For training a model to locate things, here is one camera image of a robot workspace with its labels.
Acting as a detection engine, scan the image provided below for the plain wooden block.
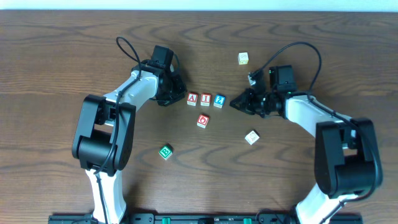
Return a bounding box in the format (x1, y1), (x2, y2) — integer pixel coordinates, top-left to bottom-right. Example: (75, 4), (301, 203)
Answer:
(238, 52), (249, 65)
(245, 130), (259, 145)

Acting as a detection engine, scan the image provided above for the green letter B block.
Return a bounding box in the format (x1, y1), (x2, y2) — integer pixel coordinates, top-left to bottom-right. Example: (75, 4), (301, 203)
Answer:
(159, 144), (173, 161)

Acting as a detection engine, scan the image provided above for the red apple picture block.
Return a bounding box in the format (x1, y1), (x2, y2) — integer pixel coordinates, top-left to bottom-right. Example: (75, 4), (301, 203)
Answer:
(197, 114), (210, 128)

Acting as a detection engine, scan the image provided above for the black mounting rail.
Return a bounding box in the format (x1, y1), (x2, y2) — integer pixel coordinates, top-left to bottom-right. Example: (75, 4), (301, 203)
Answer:
(48, 212), (363, 224)

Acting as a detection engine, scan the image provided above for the red letter I block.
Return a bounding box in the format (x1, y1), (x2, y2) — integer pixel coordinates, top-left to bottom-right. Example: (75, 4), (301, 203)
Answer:
(200, 93), (211, 106)

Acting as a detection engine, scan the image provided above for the plain wooden block near right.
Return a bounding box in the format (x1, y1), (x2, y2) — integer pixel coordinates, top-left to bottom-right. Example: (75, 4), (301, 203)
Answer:
(245, 130), (259, 145)

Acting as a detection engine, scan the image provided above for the blue number 2 block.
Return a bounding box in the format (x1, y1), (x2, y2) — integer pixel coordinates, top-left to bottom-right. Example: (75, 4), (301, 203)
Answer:
(213, 95), (226, 108)

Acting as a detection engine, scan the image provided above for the plain wooden block far right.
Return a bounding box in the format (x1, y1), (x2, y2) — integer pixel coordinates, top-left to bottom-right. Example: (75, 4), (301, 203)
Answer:
(238, 52), (249, 65)

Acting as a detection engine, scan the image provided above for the red letter A block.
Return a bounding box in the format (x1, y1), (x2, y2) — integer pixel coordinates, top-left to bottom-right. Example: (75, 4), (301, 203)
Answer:
(187, 92), (198, 106)

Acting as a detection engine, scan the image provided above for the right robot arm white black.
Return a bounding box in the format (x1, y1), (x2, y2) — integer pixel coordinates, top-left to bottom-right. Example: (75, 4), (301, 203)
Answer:
(229, 65), (382, 223)

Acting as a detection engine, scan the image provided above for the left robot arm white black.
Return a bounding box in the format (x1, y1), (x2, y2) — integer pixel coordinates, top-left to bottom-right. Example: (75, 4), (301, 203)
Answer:
(72, 45), (186, 223)

